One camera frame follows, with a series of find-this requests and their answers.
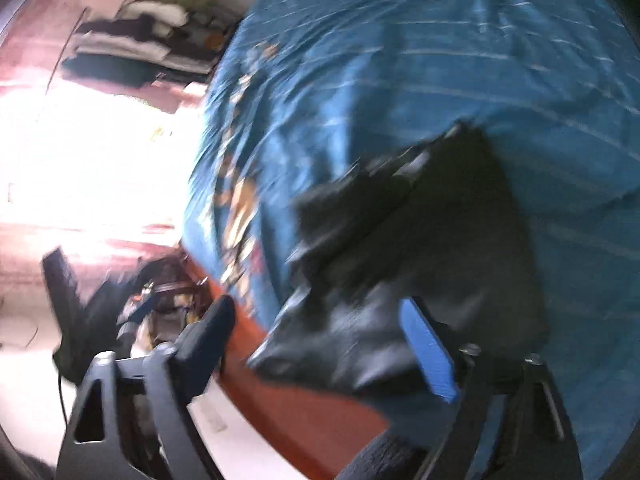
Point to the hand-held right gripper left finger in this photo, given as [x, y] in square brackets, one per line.
[210, 322]

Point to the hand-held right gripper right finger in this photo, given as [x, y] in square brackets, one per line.
[430, 355]

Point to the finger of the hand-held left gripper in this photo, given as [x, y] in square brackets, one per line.
[112, 305]
[60, 285]

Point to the black leather jacket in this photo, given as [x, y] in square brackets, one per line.
[425, 240]

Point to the clothes rack with clothes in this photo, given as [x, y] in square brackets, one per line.
[145, 25]

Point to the blue striped bed sheet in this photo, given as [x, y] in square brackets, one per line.
[375, 60]

